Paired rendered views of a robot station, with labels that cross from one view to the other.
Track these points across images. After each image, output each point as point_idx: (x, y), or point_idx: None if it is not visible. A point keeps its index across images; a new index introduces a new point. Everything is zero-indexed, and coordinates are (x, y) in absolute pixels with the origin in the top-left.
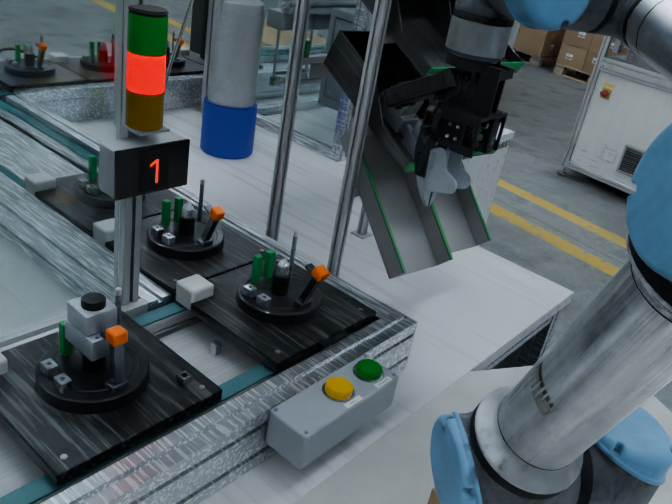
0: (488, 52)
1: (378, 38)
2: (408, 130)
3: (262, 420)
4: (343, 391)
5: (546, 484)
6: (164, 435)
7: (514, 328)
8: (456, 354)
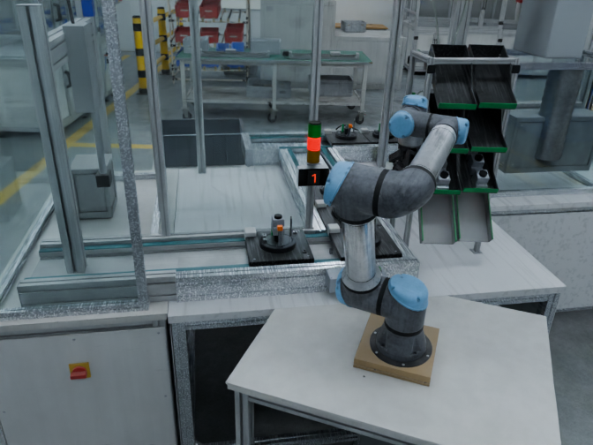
0: (406, 143)
1: None
2: None
3: (323, 272)
4: None
5: (353, 286)
6: None
7: (498, 289)
8: (449, 288)
